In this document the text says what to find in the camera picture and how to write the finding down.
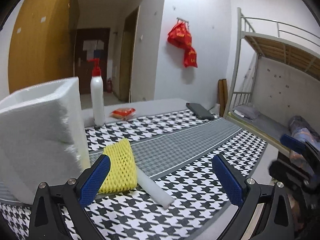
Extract yellow foam net sleeve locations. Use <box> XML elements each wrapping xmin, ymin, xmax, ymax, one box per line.
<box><xmin>98</xmin><ymin>138</ymin><xmax>137</xmax><ymax>194</ymax></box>

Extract grey pillow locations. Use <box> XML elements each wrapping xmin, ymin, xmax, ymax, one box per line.
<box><xmin>233</xmin><ymin>105</ymin><xmax>260</xmax><ymax>120</ymax></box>

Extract white styrofoam box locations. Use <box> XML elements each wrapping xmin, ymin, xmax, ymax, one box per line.
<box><xmin>1</xmin><ymin>77</ymin><xmax>91</xmax><ymax>204</ymax></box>

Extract white foam stick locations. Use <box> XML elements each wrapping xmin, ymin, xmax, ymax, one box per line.
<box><xmin>136</xmin><ymin>166</ymin><xmax>175</xmax><ymax>209</ymax></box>

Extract red snack packet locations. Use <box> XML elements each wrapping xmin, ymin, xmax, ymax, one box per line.
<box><xmin>110</xmin><ymin>108</ymin><xmax>136</xmax><ymax>120</ymax></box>

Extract black smartphone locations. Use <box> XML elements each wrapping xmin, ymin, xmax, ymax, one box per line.
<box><xmin>185</xmin><ymin>103</ymin><xmax>215</xmax><ymax>120</ymax></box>

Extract wooden boards leaning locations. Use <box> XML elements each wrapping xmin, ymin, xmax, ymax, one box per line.
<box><xmin>218</xmin><ymin>79</ymin><xmax>228</xmax><ymax>115</ymax></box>

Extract metal bunk bed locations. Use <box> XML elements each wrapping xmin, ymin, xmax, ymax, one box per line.
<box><xmin>223</xmin><ymin>10</ymin><xmax>319</xmax><ymax>155</ymax></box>

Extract white pump bottle red cap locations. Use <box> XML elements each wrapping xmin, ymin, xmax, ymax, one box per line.
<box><xmin>89</xmin><ymin>58</ymin><xmax>105</xmax><ymax>127</ymax></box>

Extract red fire extinguisher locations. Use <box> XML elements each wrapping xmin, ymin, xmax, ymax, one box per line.
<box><xmin>107</xmin><ymin>78</ymin><xmax>112</xmax><ymax>93</ymax></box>

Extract dark brown door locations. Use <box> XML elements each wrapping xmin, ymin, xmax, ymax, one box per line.
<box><xmin>74</xmin><ymin>28</ymin><xmax>110</xmax><ymax>95</ymax></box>

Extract wooden wardrobe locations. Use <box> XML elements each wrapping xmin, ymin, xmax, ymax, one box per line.
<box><xmin>8</xmin><ymin>0</ymin><xmax>80</xmax><ymax>93</ymax></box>

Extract red hanging bag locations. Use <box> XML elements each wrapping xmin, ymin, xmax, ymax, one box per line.
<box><xmin>167</xmin><ymin>20</ymin><xmax>198</xmax><ymax>68</ymax></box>

